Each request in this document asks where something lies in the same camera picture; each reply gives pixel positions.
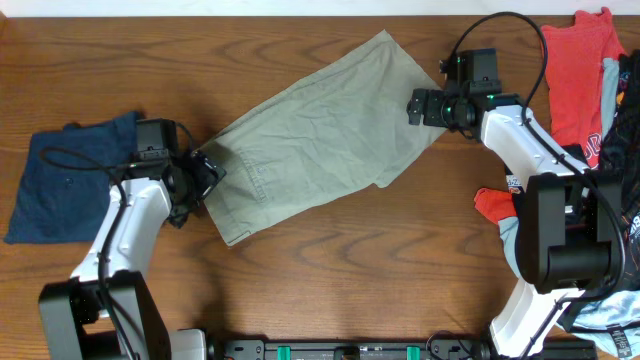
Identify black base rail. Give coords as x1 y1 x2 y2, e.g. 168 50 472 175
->
219 337 599 360

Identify folded navy blue shorts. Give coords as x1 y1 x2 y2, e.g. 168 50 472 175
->
4 111 143 244

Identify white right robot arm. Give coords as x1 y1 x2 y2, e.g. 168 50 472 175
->
407 88 625 359

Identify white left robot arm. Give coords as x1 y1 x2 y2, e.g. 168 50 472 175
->
38 150 226 359

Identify khaki shorts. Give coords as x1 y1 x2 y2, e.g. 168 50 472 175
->
201 31 443 246

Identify red t-shirt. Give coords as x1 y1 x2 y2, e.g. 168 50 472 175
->
473 7 627 226

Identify black orange patterned jersey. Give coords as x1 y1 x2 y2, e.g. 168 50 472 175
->
504 49 640 334

